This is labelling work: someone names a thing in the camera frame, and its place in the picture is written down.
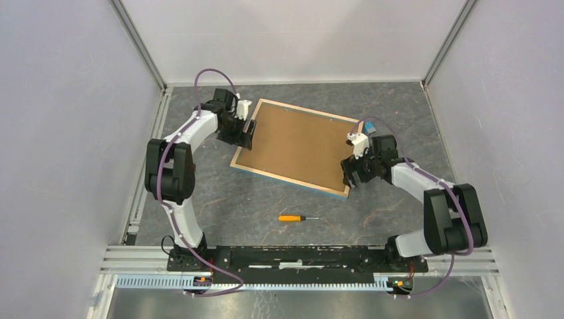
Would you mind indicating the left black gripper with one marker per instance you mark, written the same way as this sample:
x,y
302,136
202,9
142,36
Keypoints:
x,y
241,139

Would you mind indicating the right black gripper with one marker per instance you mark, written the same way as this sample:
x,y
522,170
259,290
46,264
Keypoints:
x,y
350,165

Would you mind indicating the blue picture frame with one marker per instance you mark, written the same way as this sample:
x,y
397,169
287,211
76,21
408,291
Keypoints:
x,y
299,146

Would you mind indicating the yellow handled screwdriver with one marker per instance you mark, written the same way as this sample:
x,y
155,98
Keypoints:
x,y
295,218

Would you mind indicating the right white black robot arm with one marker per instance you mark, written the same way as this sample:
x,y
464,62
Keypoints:
x,y
452,216

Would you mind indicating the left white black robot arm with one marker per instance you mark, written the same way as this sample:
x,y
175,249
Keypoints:
x,y
170,173

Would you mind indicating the small blue eraser block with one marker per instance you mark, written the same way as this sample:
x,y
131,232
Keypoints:
x,y
368,128

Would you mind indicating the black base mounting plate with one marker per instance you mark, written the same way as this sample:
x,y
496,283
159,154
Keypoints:
x,y
297,264

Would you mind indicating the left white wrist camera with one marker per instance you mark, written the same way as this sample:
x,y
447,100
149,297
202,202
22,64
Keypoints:
x,y
242,108

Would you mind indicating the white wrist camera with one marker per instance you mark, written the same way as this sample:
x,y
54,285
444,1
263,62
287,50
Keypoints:
x,y
242,108
360,144

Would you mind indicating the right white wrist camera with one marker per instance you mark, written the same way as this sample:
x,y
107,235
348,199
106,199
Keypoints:
x,y
360,144

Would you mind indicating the light blue cable comb strip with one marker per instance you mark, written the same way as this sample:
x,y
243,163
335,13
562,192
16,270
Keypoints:
x,y
190,282

